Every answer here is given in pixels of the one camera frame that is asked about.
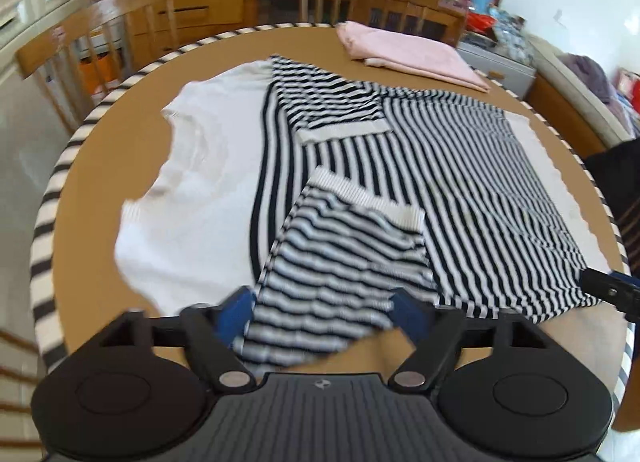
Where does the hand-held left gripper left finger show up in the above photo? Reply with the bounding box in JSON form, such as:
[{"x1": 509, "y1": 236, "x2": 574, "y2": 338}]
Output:
[{"x1": 97, "y1": 286, "x2": 257, "y2": 393}]

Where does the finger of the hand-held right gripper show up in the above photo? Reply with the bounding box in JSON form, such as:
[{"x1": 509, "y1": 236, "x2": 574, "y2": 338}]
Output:
[{"x1": 580, "y1": 267, "x2": 640, "y2": 323}]

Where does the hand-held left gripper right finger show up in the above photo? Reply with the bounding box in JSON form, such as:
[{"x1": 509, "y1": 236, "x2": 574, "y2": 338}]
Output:
[{"x1": 387, "y1": 289, "x2": 548, "y2": 393}]

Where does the black white striped shirt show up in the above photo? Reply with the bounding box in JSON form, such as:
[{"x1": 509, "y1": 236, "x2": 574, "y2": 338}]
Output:
[{"x1": 114, "y1": 55, "x2": 608, "y2": 383}]

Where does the round table with striped edge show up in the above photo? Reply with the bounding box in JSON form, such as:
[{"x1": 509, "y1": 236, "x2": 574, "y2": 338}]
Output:
[{"x1": 29, "y1": 22, "x2": 633, "y2": 393}]

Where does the purple cloth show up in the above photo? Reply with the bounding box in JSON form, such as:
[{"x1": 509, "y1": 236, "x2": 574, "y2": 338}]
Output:
[{"x1": 560, "y1": 53, "x2": 616, "y2": 103}]

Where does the white drawer unit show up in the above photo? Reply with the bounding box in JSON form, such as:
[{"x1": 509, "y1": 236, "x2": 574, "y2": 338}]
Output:
[{"x1": 457, "y1": 40, "x2": 538, "y2": 100}]

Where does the pink folded cloth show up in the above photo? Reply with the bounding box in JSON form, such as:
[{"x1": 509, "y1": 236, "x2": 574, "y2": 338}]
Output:
[{"x1": 335, "y1": 21, "x2": 493, "y2": 93}]

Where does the red plastic bag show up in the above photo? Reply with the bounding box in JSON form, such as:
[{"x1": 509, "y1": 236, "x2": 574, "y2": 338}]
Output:
[{"x1": 467, "y1": 12, "x2": 496, "y2": 34}]

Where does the wooden sideboard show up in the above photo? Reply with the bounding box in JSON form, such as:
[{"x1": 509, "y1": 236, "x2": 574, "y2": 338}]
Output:
[{"x1": 90, "y1": 0, "x2": 468, "y2": 76}]

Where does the white cabinet with shelves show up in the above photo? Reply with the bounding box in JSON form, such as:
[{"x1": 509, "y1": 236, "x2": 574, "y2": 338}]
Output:
[{"x1": 0, "y1": 0, "x2": 88, "y2": 68}]

